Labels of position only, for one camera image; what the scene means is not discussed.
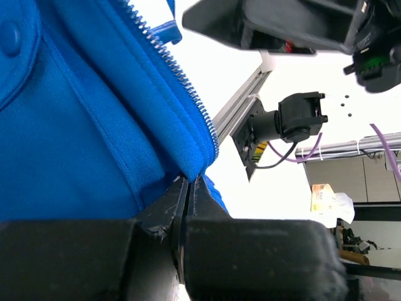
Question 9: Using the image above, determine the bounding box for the aluminium camera mast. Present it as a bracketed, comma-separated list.
[213, 67, 271, 144]

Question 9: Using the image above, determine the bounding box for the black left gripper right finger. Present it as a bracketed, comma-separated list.
[187, 176, 230, 219]

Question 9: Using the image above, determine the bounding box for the orange box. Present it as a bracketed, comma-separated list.
[311, 184, 336, 214]

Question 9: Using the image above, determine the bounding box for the blue zip jacket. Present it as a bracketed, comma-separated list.
[1, 1, 219, 221]

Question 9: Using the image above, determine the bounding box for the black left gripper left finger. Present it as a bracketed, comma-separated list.
[136, 177, 189, 241]

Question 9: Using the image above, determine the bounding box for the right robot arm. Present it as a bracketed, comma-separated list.
[182, 0, 400, 93]

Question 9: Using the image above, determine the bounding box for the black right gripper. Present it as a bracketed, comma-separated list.
[182, 1, 363, 54]

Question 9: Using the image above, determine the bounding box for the black top camera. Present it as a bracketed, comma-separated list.
[231, 92, 328, 179]

